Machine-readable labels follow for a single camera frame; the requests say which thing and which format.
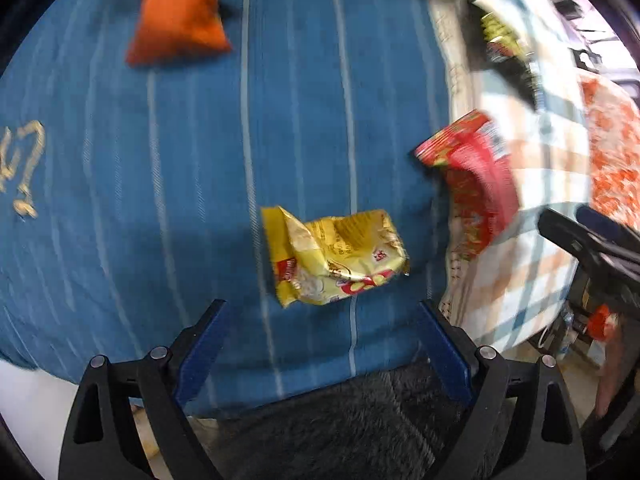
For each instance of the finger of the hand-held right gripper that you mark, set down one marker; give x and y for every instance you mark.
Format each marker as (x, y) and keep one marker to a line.
(607, 225)
(575, 240)

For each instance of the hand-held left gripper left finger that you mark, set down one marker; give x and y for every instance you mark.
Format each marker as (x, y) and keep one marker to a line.
(201, 355)

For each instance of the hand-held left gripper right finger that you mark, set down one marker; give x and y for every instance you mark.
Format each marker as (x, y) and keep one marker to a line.
(445, 355)

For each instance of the red snack packet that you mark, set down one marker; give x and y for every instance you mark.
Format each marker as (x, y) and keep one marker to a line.
(475, 185)

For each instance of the yellow snack packet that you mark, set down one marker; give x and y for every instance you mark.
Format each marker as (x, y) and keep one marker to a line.
(330, 260)

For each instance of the checkered quilt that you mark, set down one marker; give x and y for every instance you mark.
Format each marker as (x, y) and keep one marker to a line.
(540, 200)

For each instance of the orange floral cloth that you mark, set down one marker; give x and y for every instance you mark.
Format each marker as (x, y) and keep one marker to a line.
(615, 145)

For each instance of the dark grey fluffy fabric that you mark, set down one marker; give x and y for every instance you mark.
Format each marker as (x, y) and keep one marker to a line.
(350, 425)

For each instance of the blue striped blanket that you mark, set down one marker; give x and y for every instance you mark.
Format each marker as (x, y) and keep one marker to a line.
(175, 185)

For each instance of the dark snack packet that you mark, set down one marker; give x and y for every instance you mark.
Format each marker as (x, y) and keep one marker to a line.
(512, 55)

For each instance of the orange snack packet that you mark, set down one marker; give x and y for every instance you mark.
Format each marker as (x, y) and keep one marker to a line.
(177, 15)

